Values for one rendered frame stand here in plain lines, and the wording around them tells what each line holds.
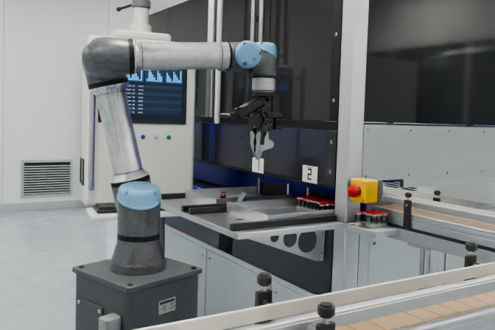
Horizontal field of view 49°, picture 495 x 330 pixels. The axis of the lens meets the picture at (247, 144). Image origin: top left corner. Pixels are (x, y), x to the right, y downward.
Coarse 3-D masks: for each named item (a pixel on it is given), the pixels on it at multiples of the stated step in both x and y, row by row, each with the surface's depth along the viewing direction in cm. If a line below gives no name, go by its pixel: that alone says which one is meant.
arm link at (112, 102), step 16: (96, 80) 153; (112, 80) 153; (96, 96) 156; (112, 96) 155; (112, 112) 155; (128, 112) 158; (112, 128) 156; (128, 128) 157; (112, 144) 157; (128, 144) 157; (112, 160) 158; (128, 160) 157; (128, 176) 157; (144, 176) 159
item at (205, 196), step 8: (192, 192) 213; (200, 192) 222; (208, 192) 224; (216, 192) 226; (232, 192) 230; (240, 192) 232; (248, 192) 234; (256, 192) 236; (200, 200) 207; (208, 200) 202; (216, 200) 197; (224, 200) 199; (232, 200) 200; (248, 200) 204
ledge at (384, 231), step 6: (348, 228) 175; (354, 228) 173; (360, 228) 170; (366, 228) 169; (372, 228) 169; (378, 228) 170; (384, 228) 170; (390, 228) 170; (396, 228) 171; (366, 234) 168; (372, 234) 166; (378, 234) 165; (384, 234) 167; (390, 234) 168; (396, 234) 170
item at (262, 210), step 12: (228, 204) 189; (240, 204) 193; (252, 204) 195; (264, 204) 198; (276, 204) 201; (288, 204) 204; (240, 216) 182; (252, 216) 176; (264, 216) 170; (276, 216) 170; (288, 216) 172; (300, 216) 175; (312, 216) 177
